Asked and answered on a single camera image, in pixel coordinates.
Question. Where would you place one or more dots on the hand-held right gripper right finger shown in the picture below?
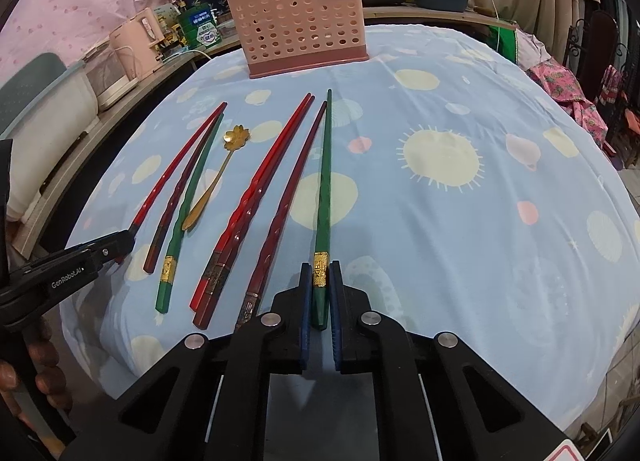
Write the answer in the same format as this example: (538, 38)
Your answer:
(336, 321)

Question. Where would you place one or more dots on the green cloth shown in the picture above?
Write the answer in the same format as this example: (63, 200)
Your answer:
(502, 38)

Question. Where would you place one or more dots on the pink pineapple print cloth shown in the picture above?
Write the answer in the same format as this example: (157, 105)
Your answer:
(570, 91)

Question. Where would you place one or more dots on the pink electric kettle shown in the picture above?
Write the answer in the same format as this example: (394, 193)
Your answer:
(132, 46)

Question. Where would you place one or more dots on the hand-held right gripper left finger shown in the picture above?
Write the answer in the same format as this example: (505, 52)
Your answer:
(305, 321)

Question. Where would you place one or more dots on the green chopstick with gold band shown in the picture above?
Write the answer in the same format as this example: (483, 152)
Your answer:
(186, 196)
(325, 191)

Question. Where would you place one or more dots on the green tin can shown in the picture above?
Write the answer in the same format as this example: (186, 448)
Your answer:
(200, 28)

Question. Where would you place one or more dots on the dark red chopstick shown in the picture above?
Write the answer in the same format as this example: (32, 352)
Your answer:
(290, 191)
(167, 213)

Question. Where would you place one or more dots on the person's left hand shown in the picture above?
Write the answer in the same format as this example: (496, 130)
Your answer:
(47, 366)

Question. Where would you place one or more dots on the blue printed blanket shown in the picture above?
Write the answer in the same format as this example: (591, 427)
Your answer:
(450, 241)

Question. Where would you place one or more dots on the black metal chair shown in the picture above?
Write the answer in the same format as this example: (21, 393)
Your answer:
(600, 41)

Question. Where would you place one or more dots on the gold flower spoon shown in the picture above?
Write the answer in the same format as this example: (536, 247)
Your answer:
(236, 138)

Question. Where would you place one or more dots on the pink perforated utensil holder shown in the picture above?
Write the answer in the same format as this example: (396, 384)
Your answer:
(300, 31)

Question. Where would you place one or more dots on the white blender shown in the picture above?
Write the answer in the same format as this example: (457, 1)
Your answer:
(107, 78)

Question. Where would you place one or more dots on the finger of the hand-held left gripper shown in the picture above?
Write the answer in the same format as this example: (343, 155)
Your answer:
(112, 248)

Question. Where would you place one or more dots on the teal plastic chair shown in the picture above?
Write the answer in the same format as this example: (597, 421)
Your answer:
(35, 76)

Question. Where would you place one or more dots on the white plastic tub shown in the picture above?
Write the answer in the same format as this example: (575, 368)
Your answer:
(50, 116)

